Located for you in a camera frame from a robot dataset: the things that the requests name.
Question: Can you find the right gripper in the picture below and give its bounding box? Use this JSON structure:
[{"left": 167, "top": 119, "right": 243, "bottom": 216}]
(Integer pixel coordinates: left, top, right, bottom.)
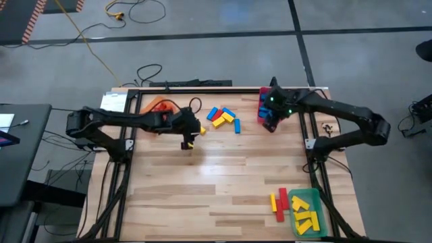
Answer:
[{"left": 263, "top": 86, "right": 295, "bottom": 133}]

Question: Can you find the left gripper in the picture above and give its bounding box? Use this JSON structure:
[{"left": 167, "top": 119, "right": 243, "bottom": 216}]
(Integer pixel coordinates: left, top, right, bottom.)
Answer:
[{"left": 168, "top": 107, "right": 202, "bottom": 151}]

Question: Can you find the pink-red translucent plastic bin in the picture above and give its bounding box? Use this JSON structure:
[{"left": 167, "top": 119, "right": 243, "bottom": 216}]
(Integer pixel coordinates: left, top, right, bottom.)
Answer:
[{"left": 257, "top": 86, "right": 281, "bottom": 126}]

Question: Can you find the orange translucent plastic bin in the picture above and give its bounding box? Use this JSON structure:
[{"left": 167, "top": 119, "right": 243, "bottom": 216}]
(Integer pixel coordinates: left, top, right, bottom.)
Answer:
[{"left": 140, "top": 95, "right": 180, "bottom": 136}]

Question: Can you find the black power strip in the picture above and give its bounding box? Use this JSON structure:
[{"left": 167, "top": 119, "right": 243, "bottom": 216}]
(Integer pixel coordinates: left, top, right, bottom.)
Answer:
[{"left": 149, "top": 79, "right": 233, "bottom": 88}]

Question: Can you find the white paper booklet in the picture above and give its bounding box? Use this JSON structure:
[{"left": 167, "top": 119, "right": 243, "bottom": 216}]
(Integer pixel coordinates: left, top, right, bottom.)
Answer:
[{"left": 99, "top": 91, "right": 128, "bottom": 113}]

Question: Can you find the green translucent plastic bin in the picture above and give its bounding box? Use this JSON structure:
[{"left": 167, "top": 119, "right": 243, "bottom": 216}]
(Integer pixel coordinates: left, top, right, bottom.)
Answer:
[{"left": 287, "top": 188, "right": 328, "bottom": 239}]

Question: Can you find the black round object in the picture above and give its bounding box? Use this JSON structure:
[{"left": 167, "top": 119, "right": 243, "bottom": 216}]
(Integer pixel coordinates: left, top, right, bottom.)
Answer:
[{"left": 415, "top": 39, "right": 432, "bottom": 63}]

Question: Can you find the black desk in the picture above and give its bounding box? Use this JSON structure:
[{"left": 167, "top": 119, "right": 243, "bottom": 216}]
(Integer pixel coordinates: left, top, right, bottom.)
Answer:
[{"left": 0, "top": 103, "right": 53, "bottom": 207}]

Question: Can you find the black mat striped edge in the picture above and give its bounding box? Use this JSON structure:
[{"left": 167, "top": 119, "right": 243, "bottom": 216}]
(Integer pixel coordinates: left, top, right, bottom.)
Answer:
[
  {"left": 43, "top": 0, "right": 85, "bottom": 14},
  {"left": 0, "top": 0, "right": 48, "bottom": 45}
]

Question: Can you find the white paper sheet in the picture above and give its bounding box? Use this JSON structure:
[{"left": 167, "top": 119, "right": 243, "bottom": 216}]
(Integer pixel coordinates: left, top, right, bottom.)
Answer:
[{"left": 0, "top": 113, "right": 16, "bottom": 134}]

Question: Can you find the dark tablet screen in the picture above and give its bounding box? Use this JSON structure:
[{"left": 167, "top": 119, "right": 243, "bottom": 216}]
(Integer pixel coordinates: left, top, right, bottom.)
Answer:
[{"left": 0, "top": 130, "right": 20, "bottom": 148}]

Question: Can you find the black aluminium table frame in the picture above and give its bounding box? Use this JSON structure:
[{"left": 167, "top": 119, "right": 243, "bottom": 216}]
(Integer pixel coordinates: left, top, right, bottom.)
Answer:
[{"left": 79, "top": 87, "right": 367, "bottom": 243}]

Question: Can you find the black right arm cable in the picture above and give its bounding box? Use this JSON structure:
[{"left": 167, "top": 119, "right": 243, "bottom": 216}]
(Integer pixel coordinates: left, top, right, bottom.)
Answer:
[{"left": 302, "top": 88, "right": 354, "bottom": 180}]

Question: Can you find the black floor cable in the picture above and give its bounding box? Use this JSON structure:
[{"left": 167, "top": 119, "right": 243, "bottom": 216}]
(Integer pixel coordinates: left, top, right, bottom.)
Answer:
[
  {"left": 0, "top": 18, "right": 128, "bottom": 50},
  {"left": 127, "top": 0, "right": 167, "bottom": 24},
  {"left": 121, "top": 63, "right": 163, "bottom": 88}
]

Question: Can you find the long yellow cable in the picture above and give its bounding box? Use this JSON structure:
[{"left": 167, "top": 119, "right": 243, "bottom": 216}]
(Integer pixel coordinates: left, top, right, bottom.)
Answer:
[{"left": 53, "top": 0, "right": 123, "bottom": 87}]

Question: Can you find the yellow plug cord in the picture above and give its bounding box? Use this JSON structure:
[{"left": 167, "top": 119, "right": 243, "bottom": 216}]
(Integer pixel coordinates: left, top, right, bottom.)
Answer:
[{"left": 104, "top": 0, "right": 126, "bottom": 20}]

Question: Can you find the black equipment with cables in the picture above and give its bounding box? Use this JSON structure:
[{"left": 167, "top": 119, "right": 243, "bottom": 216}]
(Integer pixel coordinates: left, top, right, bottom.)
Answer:
[{"left": 397, "top": 94, "right": 432, "bottom": 138}]

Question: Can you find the cable with silver plug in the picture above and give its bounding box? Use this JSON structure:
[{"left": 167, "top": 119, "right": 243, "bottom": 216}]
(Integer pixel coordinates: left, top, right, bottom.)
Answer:
[{"left": 0, "top": 119, "right": 30, "bottom": 130}]

